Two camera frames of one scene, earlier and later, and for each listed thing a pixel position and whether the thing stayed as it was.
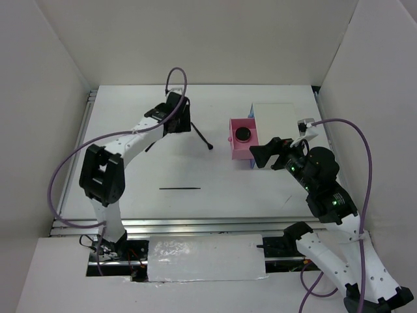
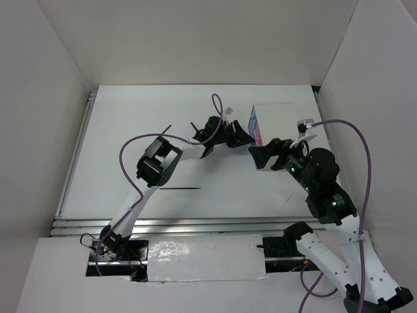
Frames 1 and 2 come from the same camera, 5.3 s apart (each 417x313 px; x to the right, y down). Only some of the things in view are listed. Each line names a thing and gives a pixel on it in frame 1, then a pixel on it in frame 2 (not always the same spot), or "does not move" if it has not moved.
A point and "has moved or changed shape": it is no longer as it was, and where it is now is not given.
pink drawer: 243,135 has moved or changed shape
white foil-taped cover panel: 206,257 does not move
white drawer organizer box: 274,120 does not move
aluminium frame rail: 181,227 does not move
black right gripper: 279,145 does not move
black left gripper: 186,124 to 242,137
